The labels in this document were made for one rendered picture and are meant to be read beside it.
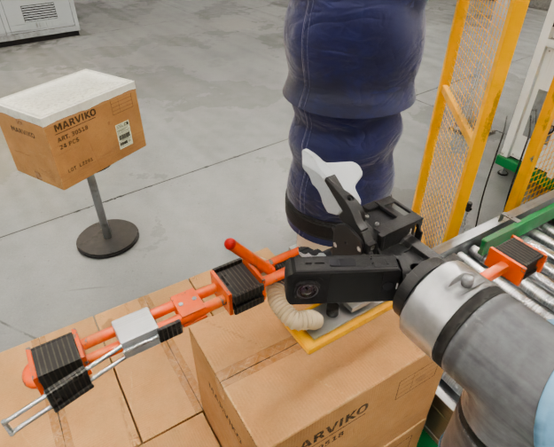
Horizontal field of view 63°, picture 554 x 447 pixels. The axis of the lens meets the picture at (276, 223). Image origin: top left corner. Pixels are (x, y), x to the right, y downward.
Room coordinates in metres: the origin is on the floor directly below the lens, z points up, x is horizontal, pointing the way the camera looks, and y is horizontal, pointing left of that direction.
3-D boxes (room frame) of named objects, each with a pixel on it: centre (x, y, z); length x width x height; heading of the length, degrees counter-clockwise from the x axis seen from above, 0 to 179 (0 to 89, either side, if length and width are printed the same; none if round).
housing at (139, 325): (0.55, 0.26, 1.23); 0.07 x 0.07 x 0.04; 33
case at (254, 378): (0.79, -0.12, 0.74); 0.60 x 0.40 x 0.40; 121
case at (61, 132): (2.35, 1.12, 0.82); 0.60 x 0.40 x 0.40; 149
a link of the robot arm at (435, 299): (0.30, -0.16, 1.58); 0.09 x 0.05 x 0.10; 123
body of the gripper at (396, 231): (0.37, -0.12, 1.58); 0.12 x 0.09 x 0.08; 33
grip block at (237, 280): (0.67, 0.08, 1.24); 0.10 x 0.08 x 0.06; 33
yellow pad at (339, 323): (0.72, -0.18, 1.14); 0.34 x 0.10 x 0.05; 123
